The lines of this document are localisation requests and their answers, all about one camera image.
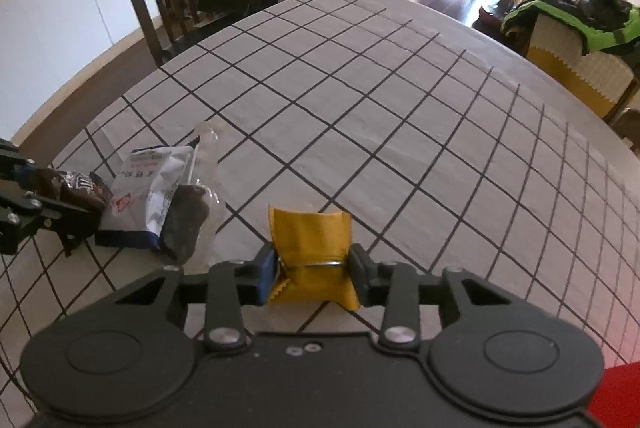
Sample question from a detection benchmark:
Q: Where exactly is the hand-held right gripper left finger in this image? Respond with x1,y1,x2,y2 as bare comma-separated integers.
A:
112,245,278,351

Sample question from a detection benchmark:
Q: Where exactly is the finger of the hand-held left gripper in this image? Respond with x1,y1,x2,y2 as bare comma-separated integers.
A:
0,137,37,182
0,189,102,257

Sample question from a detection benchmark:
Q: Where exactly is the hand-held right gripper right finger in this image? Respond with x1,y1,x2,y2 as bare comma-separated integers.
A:
347,243,522,351

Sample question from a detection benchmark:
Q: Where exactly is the brown chocolate snack packet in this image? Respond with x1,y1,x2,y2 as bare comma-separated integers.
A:
30,167,114,215

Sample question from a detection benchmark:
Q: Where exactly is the yellow snack packet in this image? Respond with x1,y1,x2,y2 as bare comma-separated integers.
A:
266,205,362,310

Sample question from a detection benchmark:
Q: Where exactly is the white snack packet blue edge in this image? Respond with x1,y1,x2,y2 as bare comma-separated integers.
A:
94,145,197,251

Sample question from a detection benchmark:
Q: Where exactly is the dark brown snack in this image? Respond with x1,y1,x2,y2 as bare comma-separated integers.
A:
161,184,212,261

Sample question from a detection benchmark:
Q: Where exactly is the clear plastic bag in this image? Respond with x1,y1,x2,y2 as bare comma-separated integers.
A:
182,121,228,271

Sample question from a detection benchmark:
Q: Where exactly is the red box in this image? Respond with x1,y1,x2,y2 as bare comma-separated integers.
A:
587,358,640,428

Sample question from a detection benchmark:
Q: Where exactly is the white grid tablecloth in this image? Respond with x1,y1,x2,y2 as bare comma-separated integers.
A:
0,0,640,428

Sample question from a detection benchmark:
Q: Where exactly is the beige covered chair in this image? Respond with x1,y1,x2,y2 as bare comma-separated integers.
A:
525,3,640,120

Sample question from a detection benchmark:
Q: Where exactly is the green and black jacket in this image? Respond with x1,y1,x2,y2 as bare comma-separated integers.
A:
501,0,640,58

